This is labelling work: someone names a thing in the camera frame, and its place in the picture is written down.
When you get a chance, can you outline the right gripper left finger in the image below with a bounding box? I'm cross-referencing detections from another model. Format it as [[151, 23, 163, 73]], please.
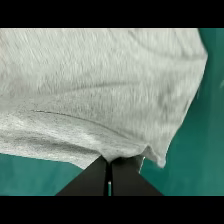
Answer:
[[55, 155, 109, 197]]

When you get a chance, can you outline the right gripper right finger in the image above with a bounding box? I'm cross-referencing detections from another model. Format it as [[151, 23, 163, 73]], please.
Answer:
[[111, 157, 164, 197]]

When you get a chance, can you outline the grey T-shirt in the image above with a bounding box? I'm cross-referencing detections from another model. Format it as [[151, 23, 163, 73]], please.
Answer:
[[0, 28, 209, 170]]

